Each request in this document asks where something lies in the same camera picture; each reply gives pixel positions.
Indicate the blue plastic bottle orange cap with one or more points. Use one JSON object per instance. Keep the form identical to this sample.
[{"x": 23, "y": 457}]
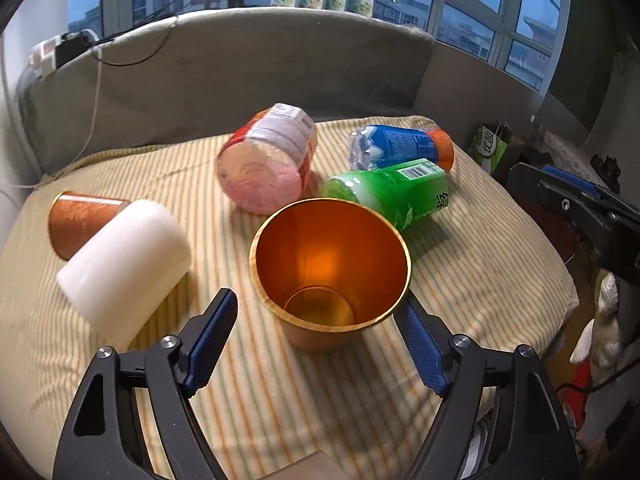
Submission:
[{"x": 400, "y": 145}]

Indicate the white power strip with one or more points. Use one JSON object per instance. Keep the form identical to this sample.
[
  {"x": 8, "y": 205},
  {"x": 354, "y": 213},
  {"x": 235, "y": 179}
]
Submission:
[{"x": 45, "y": 57}]

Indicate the striped beige cushion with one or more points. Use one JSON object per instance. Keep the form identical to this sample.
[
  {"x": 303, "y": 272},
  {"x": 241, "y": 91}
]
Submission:
[{"x": 280, "y": 360}]

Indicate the white plush toy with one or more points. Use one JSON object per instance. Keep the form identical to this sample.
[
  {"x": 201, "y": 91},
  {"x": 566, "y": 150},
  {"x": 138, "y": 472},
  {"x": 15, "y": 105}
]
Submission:
[{"x": 602, "y": 320}]

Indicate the green plastic bottle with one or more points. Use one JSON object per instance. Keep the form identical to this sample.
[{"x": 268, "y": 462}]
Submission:
[{"x": 390, "y": 190}]

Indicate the green paper bag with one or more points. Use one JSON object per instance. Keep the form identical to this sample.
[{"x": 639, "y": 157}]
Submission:
[{"x": 490, "y": 145}]

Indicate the orange patterned metal cup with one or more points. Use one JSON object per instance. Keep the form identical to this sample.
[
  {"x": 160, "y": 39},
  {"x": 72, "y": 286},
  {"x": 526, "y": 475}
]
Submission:
[{"x": 80, "y": 222}]

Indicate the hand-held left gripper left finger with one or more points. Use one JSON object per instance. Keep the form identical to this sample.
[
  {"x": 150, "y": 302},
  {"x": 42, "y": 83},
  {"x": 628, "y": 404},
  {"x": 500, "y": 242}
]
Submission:
[{"x": 212, "y": 332}]

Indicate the pink plastic jar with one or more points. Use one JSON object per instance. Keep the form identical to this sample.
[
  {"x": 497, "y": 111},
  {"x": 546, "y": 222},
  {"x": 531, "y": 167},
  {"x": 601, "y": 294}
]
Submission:
[{"x": 270, "y": 160}]

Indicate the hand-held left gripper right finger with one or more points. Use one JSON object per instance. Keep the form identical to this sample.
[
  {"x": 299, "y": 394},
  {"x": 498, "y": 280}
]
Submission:
[{"x": 419, "y": 341}]

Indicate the grey sofa backrest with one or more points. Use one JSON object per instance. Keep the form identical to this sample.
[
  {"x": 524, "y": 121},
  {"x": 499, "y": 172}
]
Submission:
[{"x": 225, "y": 75}]

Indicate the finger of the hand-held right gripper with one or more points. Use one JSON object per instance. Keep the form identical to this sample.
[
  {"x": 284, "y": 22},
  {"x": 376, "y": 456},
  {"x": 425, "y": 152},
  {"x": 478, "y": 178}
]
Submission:
[{"x": 575, "y": 200}]

